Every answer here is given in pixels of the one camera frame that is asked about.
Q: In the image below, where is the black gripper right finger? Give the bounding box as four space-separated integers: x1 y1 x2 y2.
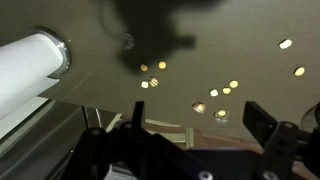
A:
242 100 320 180

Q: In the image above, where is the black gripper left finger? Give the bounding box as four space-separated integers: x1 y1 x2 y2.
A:
63 100 208 180

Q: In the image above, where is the dark glass cup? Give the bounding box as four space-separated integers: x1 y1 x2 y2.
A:
300 101 320 134

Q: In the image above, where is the wooden chair back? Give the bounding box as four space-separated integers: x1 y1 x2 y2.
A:
105 112 195 151

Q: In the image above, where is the clear wrapped candy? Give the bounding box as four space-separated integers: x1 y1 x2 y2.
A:
191 101 207 114
148 76 160 88
213 107 230 125

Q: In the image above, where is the empty clear wrapper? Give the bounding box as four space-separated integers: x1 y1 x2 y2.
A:
120 32 136 51

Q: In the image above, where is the metal paper towel holder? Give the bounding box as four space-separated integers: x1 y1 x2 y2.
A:
29 25 73 80

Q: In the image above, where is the white paper towel roll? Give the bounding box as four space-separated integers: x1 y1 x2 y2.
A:
0 32 65 119

